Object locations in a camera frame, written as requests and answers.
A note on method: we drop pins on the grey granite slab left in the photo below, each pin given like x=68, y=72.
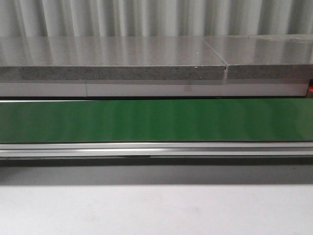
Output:
x=108, y=59

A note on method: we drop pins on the grey granite slab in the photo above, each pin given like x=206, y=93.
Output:
x=108, y=59
x=263, y=57

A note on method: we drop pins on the grey granite slab right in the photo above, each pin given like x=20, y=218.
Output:
x=263, y=57

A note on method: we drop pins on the green conveyor belt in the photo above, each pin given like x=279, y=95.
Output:
x=256, y=119

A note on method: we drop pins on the white curtain backdrop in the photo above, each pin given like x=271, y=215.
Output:
x=30, y=18

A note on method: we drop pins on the aluminium conveyor frame rail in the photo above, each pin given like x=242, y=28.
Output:
x=155, y=149

